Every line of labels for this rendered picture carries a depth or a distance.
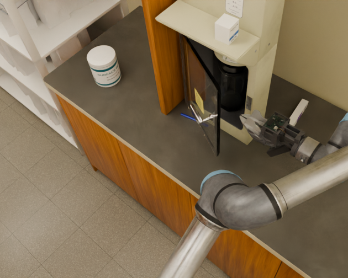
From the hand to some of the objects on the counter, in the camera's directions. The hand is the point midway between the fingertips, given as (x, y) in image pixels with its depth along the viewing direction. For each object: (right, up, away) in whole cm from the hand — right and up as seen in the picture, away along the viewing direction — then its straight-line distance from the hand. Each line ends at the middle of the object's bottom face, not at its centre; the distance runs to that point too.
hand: (243, 118), depth 127 cm
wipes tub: (-54, +23, +63) cm, 86 cm away
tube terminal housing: (+4, +7, +46) cm, 46 cm away
